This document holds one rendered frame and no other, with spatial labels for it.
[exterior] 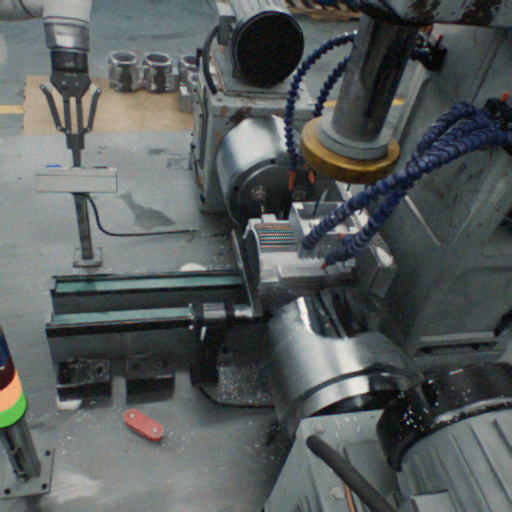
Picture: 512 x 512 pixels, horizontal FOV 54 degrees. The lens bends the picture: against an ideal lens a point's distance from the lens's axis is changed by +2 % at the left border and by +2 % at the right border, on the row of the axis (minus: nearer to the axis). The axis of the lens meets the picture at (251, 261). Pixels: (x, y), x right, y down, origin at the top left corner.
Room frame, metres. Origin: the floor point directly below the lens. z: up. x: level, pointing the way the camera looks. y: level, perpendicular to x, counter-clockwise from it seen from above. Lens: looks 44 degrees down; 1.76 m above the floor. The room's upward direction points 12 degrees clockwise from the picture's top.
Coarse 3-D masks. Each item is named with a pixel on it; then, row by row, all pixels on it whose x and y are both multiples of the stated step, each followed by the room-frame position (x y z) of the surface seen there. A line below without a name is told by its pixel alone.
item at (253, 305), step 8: (232, 232) 0.85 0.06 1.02; (240, 232) 0.85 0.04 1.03; (232, 240) 0.84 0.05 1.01; (240, 240) 0.82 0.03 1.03; (240, 248) 0.79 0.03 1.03; (240, 256) 0.77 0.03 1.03; (248, 256) 0.77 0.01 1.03; (240, 264) 0.75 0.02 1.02; (248, 264) 0.75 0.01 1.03; (240, 272) 0.74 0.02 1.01; (248, 272) 0.73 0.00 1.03; (248, 280) 0.70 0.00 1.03; (248, 288) 0.68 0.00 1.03; (256, 288) 0.69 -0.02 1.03; (248, 296) 0.66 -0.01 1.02; (256, 296) 0.66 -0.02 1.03; (248, 304) 0.65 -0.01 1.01; (256, 304) 0.64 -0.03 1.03; (256, 312) 0.62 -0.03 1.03; (256, 320) 0.61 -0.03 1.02
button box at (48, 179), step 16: (48, 176) 0.85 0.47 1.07; (64, 176) 0.87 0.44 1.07; (80, 176) 0.88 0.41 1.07; (96, 176) 0.89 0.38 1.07; (112, 176) 0.90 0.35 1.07; (48, 192) 0.84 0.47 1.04; (64, 192) 0.85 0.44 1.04; (80, 192) 0.86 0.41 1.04; (96, 192) 0.87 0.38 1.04; (112, 192) 0.88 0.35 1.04
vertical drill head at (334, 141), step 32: (384, 32) 0.77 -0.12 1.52; (416, 32) 0.79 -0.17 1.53; (352, 64) 0.79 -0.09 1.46; (384, 64) 0.77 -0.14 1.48; (352, 96) 0.78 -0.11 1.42; (384, 96) 0.77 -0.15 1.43; (320, 128) 0.80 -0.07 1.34; (352, 128) 0.77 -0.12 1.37; (384, 128) 0.83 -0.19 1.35; (320, 160) 0.74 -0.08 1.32; (352, 160) 0.74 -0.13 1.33; (384, 160) 0.76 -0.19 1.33; (320, 192) 0.75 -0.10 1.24
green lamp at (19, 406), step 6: (18, 402) 0.34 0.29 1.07; (24, 402) 0.35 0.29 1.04; (12, 408) 0.33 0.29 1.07; (18, 408) 0.33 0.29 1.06; (24, 408) 0.34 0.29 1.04; (0, 414) 0.31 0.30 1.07; (6, 414) 0.32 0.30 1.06; (12, 414) 0.32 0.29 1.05; (18, 414) 0.33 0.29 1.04; (0, 420) 0.31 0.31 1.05; (6, 420) 0.32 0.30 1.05; (12, 420) 0.32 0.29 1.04; (0, 426) 0.31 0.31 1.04
